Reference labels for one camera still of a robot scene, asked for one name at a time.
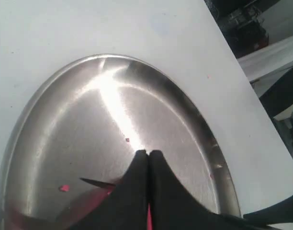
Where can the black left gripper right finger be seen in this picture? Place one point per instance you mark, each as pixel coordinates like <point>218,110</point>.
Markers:
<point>172,207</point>

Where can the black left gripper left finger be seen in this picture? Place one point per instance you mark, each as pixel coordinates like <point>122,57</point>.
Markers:
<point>126,207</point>

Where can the pink dough crumb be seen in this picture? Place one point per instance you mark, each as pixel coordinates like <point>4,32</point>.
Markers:
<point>64,188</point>

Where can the round steel plate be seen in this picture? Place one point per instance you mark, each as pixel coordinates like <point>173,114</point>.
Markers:
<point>74,128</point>

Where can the dark background equipment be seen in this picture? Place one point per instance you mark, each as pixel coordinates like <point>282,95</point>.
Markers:
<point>250,25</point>

